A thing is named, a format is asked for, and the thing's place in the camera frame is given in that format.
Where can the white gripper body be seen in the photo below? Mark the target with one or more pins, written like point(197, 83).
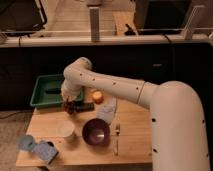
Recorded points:
point(69, 91)

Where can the dark purple grapes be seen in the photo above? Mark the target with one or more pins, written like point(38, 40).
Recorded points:
point(70, 107)

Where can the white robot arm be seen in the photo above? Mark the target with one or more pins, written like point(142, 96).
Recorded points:
point(178, 128)

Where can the purple bowl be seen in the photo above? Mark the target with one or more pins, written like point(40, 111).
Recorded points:
point(96, 132)

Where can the black rectangular block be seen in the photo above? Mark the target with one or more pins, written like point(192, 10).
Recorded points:
point(85, 107)

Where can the green plastic tray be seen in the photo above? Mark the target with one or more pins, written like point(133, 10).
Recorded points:
point(45, 93)

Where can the yellow apple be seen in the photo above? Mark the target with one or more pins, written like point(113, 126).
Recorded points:
point(97, 97)

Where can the white paper cup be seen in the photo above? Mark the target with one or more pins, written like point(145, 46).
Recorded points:
point(66, 130)

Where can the light blue cloth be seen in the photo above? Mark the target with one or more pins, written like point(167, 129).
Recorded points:
point(107, 111)

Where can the silver fork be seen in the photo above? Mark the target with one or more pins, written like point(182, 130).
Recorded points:
point(117, 131)

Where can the light blue cup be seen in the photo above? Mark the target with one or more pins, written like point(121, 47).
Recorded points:
point(26, 143)

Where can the white horizontal rail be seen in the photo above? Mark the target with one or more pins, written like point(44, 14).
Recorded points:
point(103, 40)

